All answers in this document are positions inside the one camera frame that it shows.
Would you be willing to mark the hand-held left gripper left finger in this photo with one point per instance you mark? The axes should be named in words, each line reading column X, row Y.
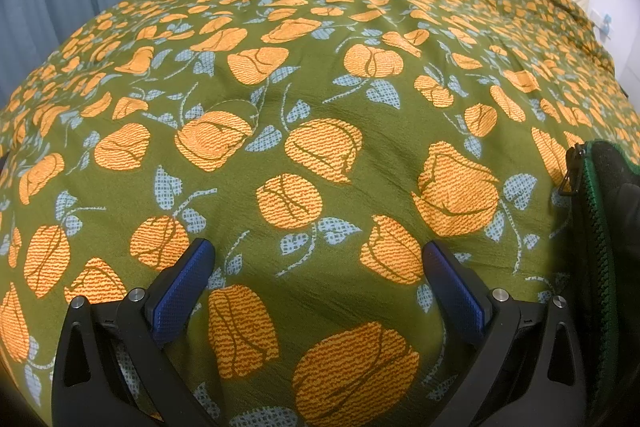
column 181, row 287

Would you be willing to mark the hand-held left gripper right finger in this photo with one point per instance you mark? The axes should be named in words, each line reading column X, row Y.
column 454, row 289

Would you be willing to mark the black puffer jacket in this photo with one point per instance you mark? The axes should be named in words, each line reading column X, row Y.
column 610, row 267

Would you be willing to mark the green orange floral blanket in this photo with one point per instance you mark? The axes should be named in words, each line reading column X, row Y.
column 320, row 147

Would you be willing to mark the white wall socket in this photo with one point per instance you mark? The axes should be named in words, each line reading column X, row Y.
column 605, row 23

